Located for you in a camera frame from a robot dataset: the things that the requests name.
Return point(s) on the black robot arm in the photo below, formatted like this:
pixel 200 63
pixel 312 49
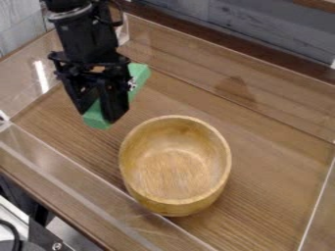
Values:
pixel 69 5

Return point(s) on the clear acrylic corner bracket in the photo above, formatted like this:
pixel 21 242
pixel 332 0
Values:
pixel 122 31

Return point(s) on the brown wooden bowl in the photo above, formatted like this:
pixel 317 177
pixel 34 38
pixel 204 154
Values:
pixel 174 162

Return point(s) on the black metal table frame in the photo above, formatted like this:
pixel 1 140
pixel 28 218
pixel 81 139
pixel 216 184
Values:
pixel 29 228

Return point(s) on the green rectangular block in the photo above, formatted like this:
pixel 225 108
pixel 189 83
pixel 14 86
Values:
pixel 140 73

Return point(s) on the clear acrylic tray wall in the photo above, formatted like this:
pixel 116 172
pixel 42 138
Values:
pixel 94 207

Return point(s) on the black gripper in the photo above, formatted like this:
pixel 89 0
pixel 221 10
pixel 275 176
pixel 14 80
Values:
pixel 89 67

